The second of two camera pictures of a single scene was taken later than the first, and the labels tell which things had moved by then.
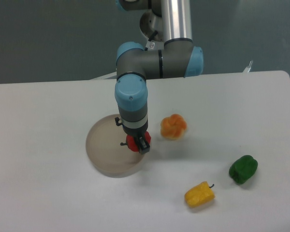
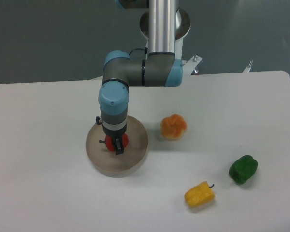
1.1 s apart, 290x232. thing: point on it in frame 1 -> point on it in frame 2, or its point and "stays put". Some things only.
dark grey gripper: [138, 133] -> [116, 137]
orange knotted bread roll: [173, 126] stays put
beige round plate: [105, 155] stays put
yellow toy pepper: [200, 195] stays put
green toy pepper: [243, 168] stays put
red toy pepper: [132, 142] -> [109, 141]
